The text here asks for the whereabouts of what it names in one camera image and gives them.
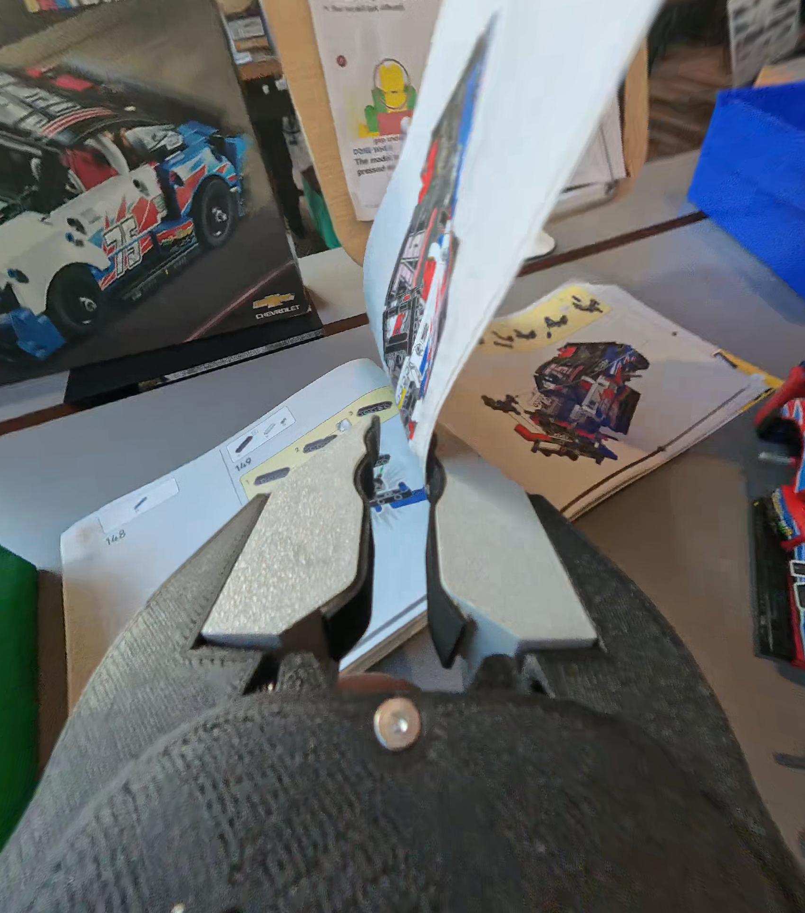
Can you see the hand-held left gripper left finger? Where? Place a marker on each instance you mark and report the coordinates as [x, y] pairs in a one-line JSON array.
[[295, 563]]

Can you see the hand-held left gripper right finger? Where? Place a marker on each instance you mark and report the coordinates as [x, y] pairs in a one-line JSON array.
[[509, 563]]

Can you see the thick instruction booklet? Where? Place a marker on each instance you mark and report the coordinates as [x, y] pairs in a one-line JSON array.
[[588, 428]]

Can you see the white stand arm and base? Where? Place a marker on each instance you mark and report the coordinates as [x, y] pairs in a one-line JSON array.
[[543, 246]]

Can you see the task sheet on clipboard stand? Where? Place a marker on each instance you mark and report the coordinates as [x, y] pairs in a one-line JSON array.
[[324, 228]]

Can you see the dark toy car box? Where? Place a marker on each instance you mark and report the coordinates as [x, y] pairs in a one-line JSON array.
[[88, 214]]

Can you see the blue plastic storage bin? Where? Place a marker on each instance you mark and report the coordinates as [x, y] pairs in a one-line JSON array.
[[773, 200]]

